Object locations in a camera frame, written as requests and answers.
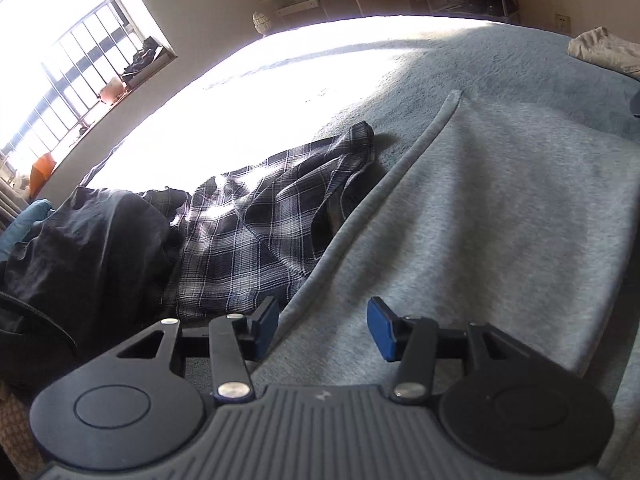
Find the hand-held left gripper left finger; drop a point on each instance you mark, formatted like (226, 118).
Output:
(265, 329)

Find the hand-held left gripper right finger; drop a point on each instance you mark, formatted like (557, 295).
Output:
(382, 331)

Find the grey hoodie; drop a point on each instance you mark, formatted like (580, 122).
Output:
(490, 210)

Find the dark plaid shirt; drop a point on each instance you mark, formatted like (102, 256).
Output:
(250, 230)

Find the dark navy garment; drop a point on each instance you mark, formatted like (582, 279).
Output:
(100, 260)

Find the blue duvet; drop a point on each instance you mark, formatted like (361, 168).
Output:
(22, 225)

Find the pink houndstooth sweater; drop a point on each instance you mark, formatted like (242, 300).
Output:
(17, 425)

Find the orange bag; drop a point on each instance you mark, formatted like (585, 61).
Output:
(41, 172)

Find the pink pot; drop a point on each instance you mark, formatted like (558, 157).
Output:
(112, 91)

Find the grey bed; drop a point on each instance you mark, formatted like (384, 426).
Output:
(475, 55)

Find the dark items on windowsill box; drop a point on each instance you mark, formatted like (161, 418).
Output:
(147, 60)

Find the white round ornament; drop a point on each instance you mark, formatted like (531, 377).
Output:
(262, 22)

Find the barred window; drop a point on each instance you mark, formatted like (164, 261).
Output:
(65, 60)

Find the beige cloth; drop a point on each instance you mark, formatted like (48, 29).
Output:
(605, 50)

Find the wall socket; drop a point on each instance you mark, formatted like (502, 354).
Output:
(563, 23)

